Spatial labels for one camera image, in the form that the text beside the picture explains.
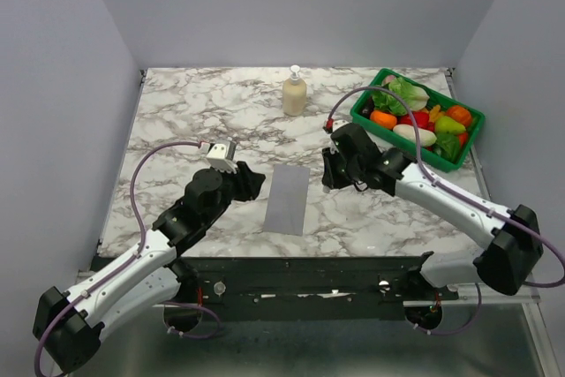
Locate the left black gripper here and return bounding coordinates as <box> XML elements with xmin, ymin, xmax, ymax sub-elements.
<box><xmin>202</xmin><ymin>162</ymin><xmax>267</xmax><ymax>227</ymax></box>

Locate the grey envelope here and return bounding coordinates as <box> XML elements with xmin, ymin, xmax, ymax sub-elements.
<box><xmin>263</xmin><ymin>164</ymin><xmax>310</xmax><ymax>236</ymax></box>

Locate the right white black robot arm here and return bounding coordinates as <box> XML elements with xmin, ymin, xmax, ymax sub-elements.
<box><xmin>322</xmin><ymin>121</ymin><xmax>543</xmax><ymax>299</ymax></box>

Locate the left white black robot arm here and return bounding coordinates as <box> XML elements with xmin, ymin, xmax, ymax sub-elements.
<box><xmin>33</xmin><ymin>162</ymin><xmax>266</xmax><ymax>375</ymax></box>

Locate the orange toy fruit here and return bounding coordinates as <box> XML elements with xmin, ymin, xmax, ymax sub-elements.
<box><xmin>370</xmin><ymin>110</ymin><xmax>397</xmax><ymax>131</ymax></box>

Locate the dark toy eggplant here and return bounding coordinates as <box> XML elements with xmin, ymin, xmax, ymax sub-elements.
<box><xmin>360</xmin><ymin>102</ymin><xmax>374</xmax><ymax>117</ymax></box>

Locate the white toy radish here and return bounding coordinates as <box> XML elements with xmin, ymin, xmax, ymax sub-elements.
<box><xmin>393</xmin><ymin>124</ymin><xmax>437</xmax><ymax>147</ymax></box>

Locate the red toy pepper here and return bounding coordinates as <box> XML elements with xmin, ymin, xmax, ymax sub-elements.
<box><xmin>397</xmin><ymin>111</ymin><xmax>429</xmax><ymax>129</ymax></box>

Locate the green toy lettuce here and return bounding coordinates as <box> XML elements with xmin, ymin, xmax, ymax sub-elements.
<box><xmin>372</xmin><ymin>76</ymin><xmax>429</xmax><ymax>117</ymax></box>

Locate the beige soap pump bottle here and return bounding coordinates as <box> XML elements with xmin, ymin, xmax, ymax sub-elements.
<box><xmin>282</xmin><ymin>64</ymin><xmax>307</xmax><ymax>116</ymax></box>

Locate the yellow toy pepper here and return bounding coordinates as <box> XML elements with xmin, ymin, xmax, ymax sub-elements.
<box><xmin>428</xmin><ymin>104</ymin><xmax>445</xmax><ymax>123</ymax></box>

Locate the green toy leaf vegetable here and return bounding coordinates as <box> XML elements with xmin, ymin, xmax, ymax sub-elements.
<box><xmin>433</xmin><ymin>132</ymin><xmax>462</xmax><ymax>162</ymax></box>

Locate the green toy pear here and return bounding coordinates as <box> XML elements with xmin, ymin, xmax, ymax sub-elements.
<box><xmin>434</xmin><ymin>116</ymin><xmax>466</xmax><ymax>136</ymax></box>

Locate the green plastic basket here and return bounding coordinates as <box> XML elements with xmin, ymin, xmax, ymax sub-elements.
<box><xmin>350</xmin><ymin>69</ymin><xmax>486</xmax><ymax>172</ymax></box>

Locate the orange toy tomato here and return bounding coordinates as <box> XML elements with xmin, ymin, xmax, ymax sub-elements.
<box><xmin>446</xmin><ymin>105</ymin><xmax>473</xmax><ymax>128</ymax></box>

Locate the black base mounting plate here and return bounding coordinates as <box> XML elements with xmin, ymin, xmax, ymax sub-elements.
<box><xmin>90</xmin><ymin>256</ymin><xmax>460</xmax><ymax>323</ymax></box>

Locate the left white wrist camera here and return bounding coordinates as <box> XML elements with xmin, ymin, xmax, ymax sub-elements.
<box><xmin>206</xmin><ymin>140</ymin><xmax>237</xmax><ymax>173</ymax></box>

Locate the aluminium frame rail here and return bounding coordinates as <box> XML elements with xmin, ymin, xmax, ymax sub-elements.
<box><xmin>395</xmin><ymin>283</ymin><xmax>541</xmax><ymax>307</ymax></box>

